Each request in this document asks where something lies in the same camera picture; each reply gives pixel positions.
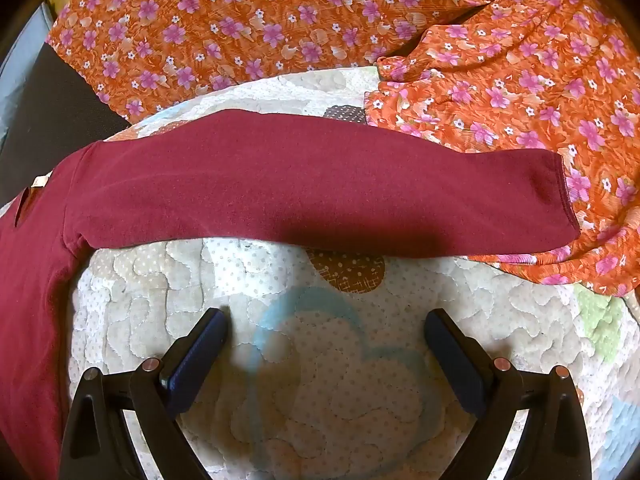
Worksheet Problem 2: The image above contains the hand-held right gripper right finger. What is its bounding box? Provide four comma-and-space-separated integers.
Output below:
424, 308, 593, 480

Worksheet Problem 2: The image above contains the white quilted patchwork blanket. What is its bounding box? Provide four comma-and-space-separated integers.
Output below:
65, 64, 640, 480

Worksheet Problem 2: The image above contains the black mattress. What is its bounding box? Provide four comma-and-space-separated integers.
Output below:
0, 39, 135, 207

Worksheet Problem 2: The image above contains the grey cloth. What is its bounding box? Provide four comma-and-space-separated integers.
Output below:
0, 1, 57, 141

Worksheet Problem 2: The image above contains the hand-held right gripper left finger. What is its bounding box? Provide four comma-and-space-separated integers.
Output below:
59, 307, 230, 480

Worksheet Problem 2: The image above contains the maroon sweater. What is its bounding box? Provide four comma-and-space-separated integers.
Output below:
0, 109, 581, 480

